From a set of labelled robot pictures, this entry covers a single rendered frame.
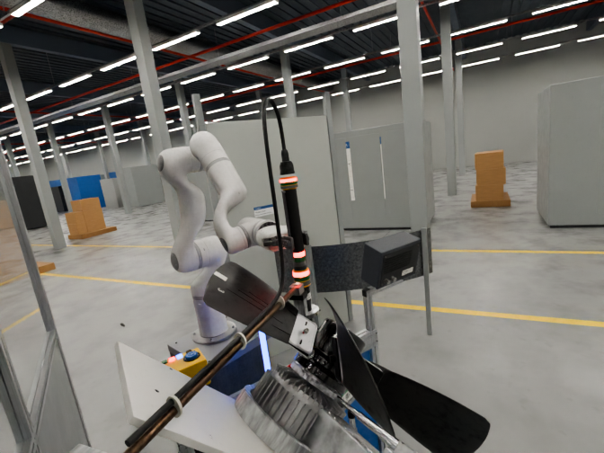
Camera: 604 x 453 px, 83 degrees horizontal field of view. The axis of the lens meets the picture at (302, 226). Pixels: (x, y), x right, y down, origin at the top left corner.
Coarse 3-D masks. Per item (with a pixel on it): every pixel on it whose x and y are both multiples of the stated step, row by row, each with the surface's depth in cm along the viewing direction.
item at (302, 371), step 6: (294, 366) 81; (300, 366) 83; (300, 372) 79; (306, 372) 80; (306, 378) 77; (312, 378) 77; (318, 378) 79; (312, 384) 77; (318, 384) 76; (324, 384) 78; (324, 390) 76; (330, 390) 77; (330, 396) 77
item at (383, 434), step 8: (336, 400) 78; (352, 408) 75; (360, 416) 73; (368, 424) 72; (376, 424) 71; (376, 432) 70; (384, 432) 69; (384, 440) 69; (392, 440) 68; (392, 448) 67
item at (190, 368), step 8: (184, 352) 116; (200, 352) 115; (168, 360) 112; (176, 360) 112; (184, 360) 111; (192, 360) 110; (200, 360) 110; (176, 368) 107; (184, 368) 107; (192, 368) 108; (200, 368) 110; (192, 376) 108; (208, 384) 112
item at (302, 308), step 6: (300, 288) 85; (294, 294) 85; (300, 294) 85; (306, 294) 87; (294, 300) 87; (300, 300) 87; (300, 306) 87; (306, 306) 88; (312, 306) 92; (300, 312) 88; (306, 312) 88; (312, 312) 89; (318, 312) 90
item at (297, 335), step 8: (296, 320) 84; (304, 320) 85; (296, 328) 82; (304, 328) 84; (312, 328) 85; (296, 336) 81; (304, 336) 82; (312, 336) 83; (296, 344) 79; (304, 344) 81; (312, 344) 82
